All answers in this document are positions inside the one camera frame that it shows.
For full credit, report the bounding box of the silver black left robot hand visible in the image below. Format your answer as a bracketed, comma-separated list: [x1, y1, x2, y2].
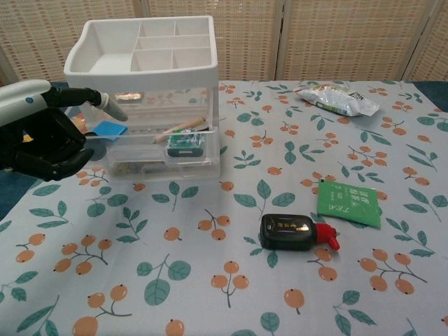
[0, 79, 129, 182]

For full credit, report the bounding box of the clear plastic drawer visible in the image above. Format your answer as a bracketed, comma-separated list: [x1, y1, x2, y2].
[108, 161, 221, 180]
[82, 87, 221, 166]

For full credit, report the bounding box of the white drawer organizer box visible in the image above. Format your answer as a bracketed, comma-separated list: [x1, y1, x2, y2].
[64, 15, 221, 181]

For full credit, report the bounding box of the blue rectangular block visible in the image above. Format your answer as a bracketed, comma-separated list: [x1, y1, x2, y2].
[92, 120, 129, 141]

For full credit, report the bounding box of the gold red snack packet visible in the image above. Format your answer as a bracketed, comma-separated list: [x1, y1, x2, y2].
[113, 90, 145, 102]

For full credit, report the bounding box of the wooden stick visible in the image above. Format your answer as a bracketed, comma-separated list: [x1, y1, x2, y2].
[152, 117, 204, 145]

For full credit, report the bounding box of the floral patterned tablecloth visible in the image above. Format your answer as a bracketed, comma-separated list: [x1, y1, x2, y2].
[0, 79, 448, 336]

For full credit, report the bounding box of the black ink bottle red cap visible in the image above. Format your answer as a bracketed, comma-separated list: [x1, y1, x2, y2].
[259, 213, 341, 252]

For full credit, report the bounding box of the woven bamboo folding screen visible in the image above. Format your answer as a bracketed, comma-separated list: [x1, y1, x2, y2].
[0, 0, 448, 87]

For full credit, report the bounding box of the white nut snack bag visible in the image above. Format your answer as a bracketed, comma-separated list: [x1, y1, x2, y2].
[293, 82, 381, 118]

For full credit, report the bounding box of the green tea sachet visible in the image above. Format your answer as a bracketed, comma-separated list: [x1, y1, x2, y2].
[316, 178, 383, 230]

